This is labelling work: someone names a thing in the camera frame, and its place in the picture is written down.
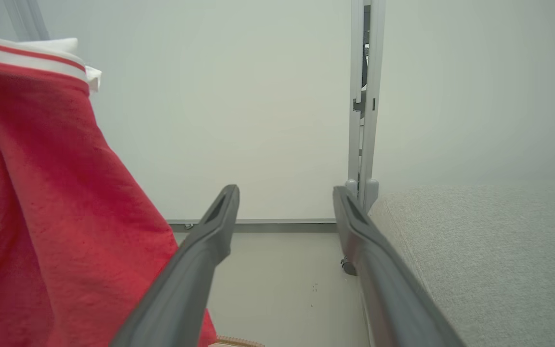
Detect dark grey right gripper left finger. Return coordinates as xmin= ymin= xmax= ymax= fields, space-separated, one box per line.
xmin=110 ymin=185 xmax=240 ymax=347

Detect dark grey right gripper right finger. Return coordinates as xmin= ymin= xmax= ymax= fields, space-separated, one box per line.
xmin=333 ymin=186 xmax=466 ymax=347

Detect red and white jersey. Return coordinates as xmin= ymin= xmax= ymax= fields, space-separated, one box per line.
xmin=0 ymin=35 xmax=218 ymax=347

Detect white perforated laundry basket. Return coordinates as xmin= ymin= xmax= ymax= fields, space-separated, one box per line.
xmin=209 ymin=336 xmax=266 ymax=347

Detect grey fabric sofa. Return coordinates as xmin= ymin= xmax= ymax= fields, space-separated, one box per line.
xmin=362 ymin=186 xmax=555 ymax=347

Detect grey double partition post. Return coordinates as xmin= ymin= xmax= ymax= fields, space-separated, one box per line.
xmin=346 ymin=0 xmax=386 ymax=213

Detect grey partition post with leg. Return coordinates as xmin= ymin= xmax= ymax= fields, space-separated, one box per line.
xmin=3 ymin=0 xmax=49 ymax=41

